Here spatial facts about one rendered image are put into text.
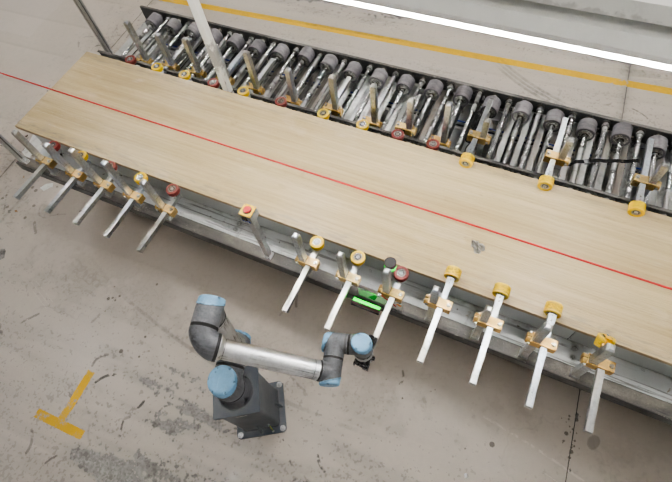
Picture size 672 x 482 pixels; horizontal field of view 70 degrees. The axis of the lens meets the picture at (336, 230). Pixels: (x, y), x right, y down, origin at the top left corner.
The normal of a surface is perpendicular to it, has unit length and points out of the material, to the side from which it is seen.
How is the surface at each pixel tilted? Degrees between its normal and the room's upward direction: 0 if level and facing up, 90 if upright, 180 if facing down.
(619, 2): 90
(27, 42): 0
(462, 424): 0
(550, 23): 61
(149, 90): 0
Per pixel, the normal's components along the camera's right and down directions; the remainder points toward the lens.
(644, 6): -0.42, 0.81
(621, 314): -0.10, -0.49
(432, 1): -0.41, 0.46
